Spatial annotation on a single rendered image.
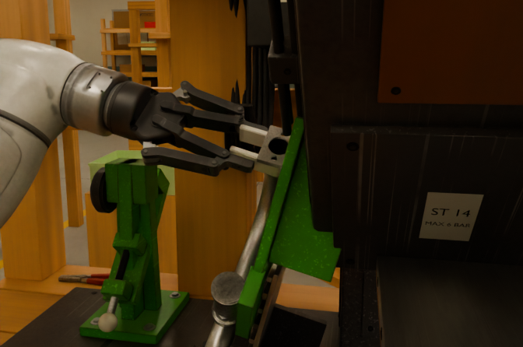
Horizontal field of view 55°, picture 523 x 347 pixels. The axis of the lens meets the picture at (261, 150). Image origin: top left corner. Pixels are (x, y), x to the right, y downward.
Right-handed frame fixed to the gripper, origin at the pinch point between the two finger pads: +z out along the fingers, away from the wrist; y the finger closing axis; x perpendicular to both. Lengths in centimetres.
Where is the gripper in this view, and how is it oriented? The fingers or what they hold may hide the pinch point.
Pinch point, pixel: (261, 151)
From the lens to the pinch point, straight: 63.9
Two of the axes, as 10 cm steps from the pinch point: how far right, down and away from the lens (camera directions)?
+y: 3.3, -7.8, 5.3
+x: -0.4, 5.5, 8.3
